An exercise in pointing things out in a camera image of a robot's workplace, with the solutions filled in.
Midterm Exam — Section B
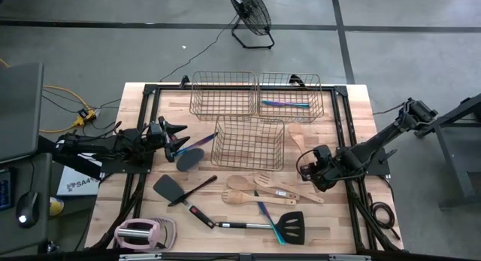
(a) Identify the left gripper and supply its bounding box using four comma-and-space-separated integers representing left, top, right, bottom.
144, 116, 191, 163

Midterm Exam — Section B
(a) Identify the slotted wooden spatula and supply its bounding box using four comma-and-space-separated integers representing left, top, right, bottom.
253, 171, 325, 205

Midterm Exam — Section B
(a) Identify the iridescent cutlery piece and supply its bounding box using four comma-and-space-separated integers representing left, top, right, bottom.
174, 132, 219, 157
253, 190, 287, 247
262, 99, 311, 109

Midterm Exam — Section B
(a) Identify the black oval spoon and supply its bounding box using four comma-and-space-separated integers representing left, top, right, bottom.
175, 147, 206, 173

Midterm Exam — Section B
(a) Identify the plain wooden spatula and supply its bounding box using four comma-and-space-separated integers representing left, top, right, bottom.
286, 122, 310, 159

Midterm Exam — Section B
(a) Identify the black slotted spatula steel handle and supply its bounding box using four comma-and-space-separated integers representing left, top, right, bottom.
215, 211, 307, 246

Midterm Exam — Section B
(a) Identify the wooden spoon with label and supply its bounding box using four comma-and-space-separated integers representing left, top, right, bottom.
225, 175, 301, 202

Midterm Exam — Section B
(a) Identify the wooden spork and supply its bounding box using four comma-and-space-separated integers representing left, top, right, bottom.
220, 189, 298, 207

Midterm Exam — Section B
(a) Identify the black solid spatula red mark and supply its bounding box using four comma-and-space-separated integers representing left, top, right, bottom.
152, 173, 216, 230

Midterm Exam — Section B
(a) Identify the pink ribbed plastic tray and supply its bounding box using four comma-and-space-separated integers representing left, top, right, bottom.
150, 217, 177, 251

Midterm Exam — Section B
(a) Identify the black metal stand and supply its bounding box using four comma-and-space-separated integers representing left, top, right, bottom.
415, 93, 481, 211
36, 135, 104, 181

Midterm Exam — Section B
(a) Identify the white printed box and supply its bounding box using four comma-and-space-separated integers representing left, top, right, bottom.
56, 165, 101, 197

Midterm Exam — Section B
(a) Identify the yellow round object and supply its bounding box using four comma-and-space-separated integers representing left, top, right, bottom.
49, 196, 65, 217

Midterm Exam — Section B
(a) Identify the dark side desk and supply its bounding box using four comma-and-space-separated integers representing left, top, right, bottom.
0, 152, 53, 256

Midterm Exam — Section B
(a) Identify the black floor fan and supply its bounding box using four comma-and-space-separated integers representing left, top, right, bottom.
225, 0, 276, 50

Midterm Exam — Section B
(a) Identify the grey flat panel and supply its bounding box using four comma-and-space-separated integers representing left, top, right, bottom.
0, 62, 45, 165

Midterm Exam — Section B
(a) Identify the black computer mouse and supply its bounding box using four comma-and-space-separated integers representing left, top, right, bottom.
15, 191, 40, 229

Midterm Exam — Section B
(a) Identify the black keyboard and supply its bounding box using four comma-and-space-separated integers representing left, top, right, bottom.
0, 166, 16, 212

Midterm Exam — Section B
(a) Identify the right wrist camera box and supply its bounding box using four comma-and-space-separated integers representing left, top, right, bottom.
313, 144, 331, 162

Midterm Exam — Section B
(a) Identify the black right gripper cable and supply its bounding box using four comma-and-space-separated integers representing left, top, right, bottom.
295, 150, 315, 181

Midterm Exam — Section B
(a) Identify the black aluminium table frame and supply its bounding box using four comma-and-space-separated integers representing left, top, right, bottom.
88, 83, 403, 253

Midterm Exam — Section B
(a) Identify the coiled black cable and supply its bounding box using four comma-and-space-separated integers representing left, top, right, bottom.
366, 191, 402, 241

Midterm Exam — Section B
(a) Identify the gold wire basket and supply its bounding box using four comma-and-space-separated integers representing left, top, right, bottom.
256, 71, 325, 123
189, 70, 259, 122
210, 115, 286, 172

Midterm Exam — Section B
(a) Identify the yellow extension cord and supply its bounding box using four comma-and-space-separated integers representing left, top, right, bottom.
0, 57, 97, 135

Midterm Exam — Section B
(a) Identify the pink frame steel roller tool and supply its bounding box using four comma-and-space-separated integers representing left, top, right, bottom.
113, 217, 162, 250

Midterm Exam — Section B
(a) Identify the black fan cable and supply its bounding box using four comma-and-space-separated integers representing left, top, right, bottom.
159, 14, 240, 83

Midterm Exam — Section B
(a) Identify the aluminium bracket rail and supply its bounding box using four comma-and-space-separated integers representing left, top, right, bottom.
118, 252, 373, 261

